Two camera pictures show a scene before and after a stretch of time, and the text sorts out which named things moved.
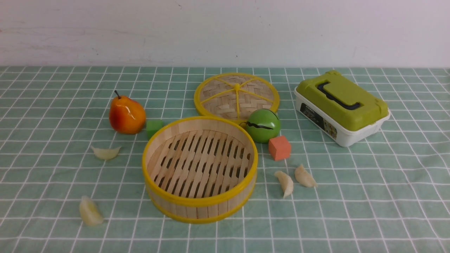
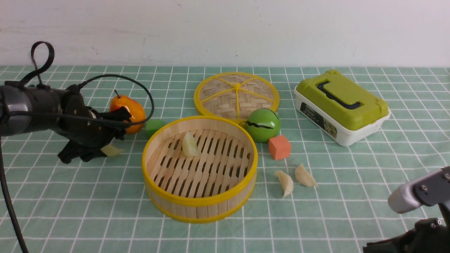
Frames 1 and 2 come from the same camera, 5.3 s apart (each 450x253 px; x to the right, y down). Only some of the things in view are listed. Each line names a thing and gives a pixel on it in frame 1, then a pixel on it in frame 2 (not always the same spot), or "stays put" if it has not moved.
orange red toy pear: (126, 116) stays put
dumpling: (286, 183) stays put
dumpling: (90, 214) → (190, 147)
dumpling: (302, 176) stays put
